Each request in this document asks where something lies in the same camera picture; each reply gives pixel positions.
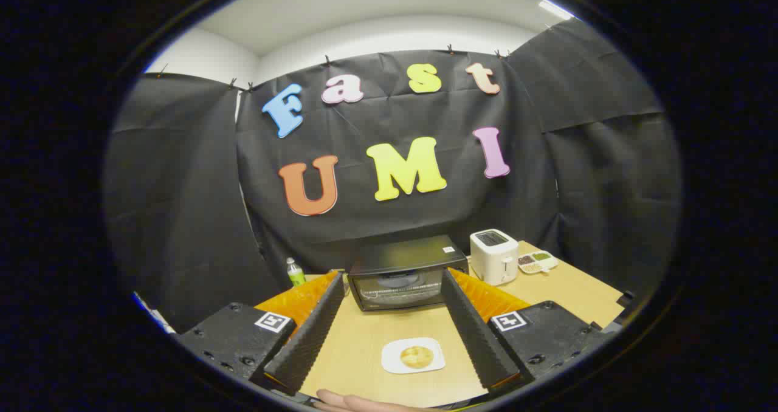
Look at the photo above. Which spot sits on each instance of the white square plate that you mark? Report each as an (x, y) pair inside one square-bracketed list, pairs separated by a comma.
[(392, 363)]

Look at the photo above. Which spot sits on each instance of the green label drink bottle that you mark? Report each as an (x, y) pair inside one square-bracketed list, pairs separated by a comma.
[(296, 275)]

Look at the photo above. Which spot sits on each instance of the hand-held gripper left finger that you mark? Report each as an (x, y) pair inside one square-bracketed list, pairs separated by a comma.
[(310, 333)]

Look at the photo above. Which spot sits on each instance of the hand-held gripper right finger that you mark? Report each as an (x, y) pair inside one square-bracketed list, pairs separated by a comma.
[(477, 333)]

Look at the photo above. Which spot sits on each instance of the ceiling light panel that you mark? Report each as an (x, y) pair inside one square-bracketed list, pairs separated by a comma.
[(556, 9)]

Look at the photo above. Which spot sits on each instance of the white pop-up toaster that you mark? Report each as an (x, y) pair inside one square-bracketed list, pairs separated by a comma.
[(493, 260)]

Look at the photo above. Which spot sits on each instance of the divided white snack dish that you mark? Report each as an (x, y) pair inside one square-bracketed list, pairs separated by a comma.
[(538, 261)]

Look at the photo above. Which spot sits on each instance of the black toaster oven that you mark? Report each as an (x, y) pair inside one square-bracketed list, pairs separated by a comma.
[(401, 257)]

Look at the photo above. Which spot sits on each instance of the round bread bun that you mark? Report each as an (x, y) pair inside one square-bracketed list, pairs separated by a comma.
[(417, 357)]

